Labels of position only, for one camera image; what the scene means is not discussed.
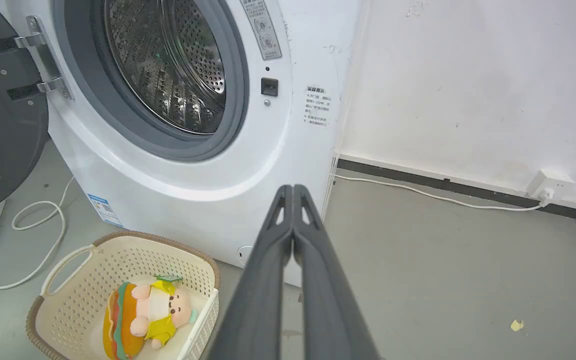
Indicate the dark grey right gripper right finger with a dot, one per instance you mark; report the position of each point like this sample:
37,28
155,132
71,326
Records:
330,305

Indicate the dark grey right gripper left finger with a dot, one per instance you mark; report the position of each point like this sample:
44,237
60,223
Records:
255,300

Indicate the white front-load washing machine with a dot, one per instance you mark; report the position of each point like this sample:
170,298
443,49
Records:
178,150

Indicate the hamburger plush doll toy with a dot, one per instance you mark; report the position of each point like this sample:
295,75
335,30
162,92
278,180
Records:
148,317

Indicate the cream plastic laundry basket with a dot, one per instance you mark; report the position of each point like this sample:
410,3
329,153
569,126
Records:
73,310

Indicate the yellow paper scrap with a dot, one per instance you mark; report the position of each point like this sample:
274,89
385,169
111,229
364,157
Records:
517,325

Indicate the white wall socket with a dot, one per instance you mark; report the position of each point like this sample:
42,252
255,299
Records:
550,184

